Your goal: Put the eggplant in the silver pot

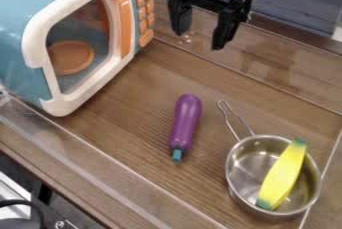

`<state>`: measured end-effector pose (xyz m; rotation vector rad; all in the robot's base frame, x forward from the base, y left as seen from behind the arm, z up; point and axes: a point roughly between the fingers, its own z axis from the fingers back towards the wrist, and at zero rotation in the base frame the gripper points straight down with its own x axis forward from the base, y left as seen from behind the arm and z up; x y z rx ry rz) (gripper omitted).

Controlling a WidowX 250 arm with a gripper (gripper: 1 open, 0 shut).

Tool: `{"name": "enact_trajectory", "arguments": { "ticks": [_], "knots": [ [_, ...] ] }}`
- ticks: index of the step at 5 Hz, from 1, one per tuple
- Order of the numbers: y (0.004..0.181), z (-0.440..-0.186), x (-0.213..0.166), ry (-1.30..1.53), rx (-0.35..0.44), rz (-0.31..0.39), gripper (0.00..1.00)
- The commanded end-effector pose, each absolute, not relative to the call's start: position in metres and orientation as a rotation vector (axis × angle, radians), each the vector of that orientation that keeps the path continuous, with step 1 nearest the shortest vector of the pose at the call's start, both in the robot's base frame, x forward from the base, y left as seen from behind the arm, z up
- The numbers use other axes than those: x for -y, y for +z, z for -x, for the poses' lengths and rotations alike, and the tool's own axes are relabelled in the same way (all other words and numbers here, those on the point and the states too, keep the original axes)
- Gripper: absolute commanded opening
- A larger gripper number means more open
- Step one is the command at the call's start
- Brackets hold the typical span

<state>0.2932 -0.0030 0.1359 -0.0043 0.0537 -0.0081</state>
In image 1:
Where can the purple toy eggplant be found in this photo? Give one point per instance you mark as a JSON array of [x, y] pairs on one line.
[[185, 118]]

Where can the blue toy microwave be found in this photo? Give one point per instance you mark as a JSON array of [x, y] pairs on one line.
[[115, 26]]

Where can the orange microwave turntable plate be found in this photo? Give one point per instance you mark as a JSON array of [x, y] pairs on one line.
[[70, 56]]

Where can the yellow toy banana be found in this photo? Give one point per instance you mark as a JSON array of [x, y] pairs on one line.
[[282, 175]]

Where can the silver pot with wire handle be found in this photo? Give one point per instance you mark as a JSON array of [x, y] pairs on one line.
[[248, 161]]

